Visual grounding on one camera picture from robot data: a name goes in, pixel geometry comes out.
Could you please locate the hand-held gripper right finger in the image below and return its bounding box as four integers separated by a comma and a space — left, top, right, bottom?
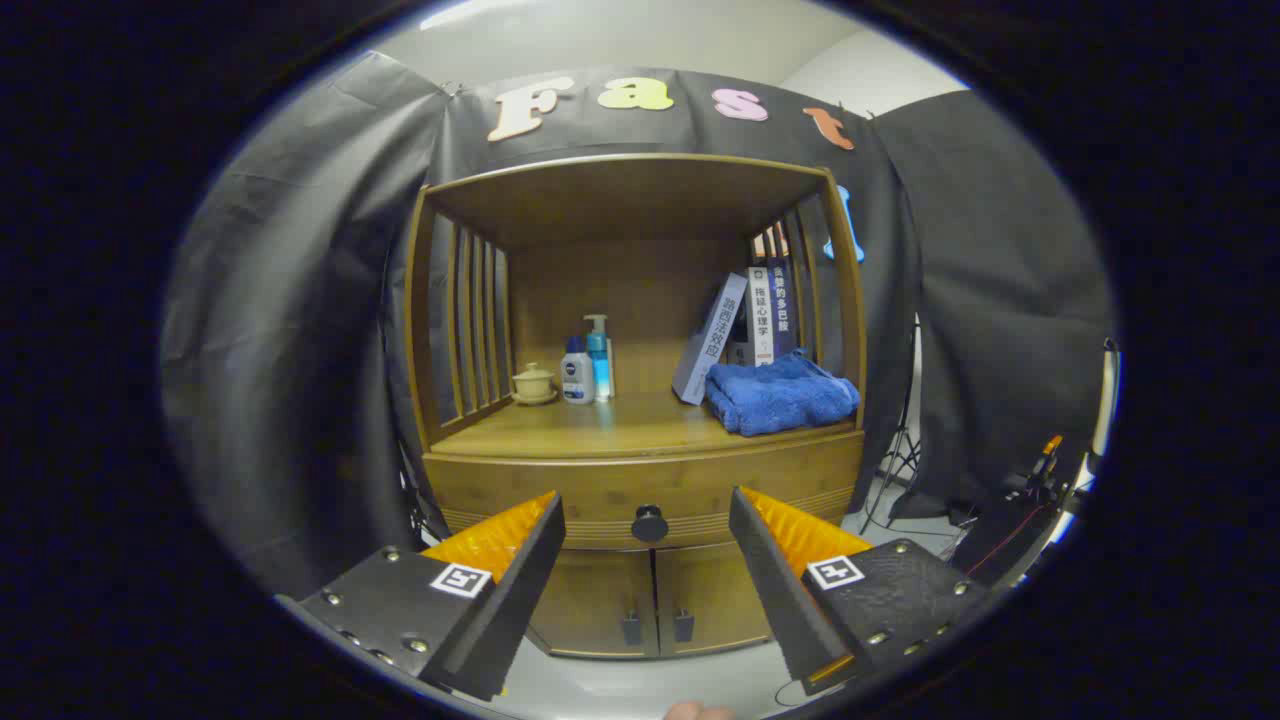
728, 486, 993, 697

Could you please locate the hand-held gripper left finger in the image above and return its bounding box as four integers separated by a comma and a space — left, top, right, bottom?
275, 490, 567, 702

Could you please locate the wooden cabinet door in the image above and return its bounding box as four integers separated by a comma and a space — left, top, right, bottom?
530, 548, 659, 659
655, 543, 776, 656

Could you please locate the wooden cabinet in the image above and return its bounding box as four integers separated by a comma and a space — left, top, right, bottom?
405, 152, 869, 661

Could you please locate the blue folded towel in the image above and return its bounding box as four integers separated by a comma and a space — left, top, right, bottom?
705, 350, 861, 438

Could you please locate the black tripod stand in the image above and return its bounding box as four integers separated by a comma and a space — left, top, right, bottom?
860, 320, 926, 536

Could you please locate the small beige lidded teacup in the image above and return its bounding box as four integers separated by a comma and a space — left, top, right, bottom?
510, 362, 559, 406

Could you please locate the white bottle with blue cap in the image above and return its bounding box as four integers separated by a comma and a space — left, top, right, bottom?
561, 336, 597, 405

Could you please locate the blue pump bottle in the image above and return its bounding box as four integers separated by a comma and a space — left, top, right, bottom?
584, 314, 616, 403

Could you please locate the grey leaning book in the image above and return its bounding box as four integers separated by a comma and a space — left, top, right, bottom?
671, 272, 749, 406

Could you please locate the black equipment with orange part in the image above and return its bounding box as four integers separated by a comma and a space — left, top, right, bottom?
950, 435, 1091, 586

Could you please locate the white spine book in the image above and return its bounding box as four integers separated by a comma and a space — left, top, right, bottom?
745, 266, 776, 367

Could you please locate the black backdrop cloth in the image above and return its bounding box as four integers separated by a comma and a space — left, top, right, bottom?
160, 50, 1116, 601

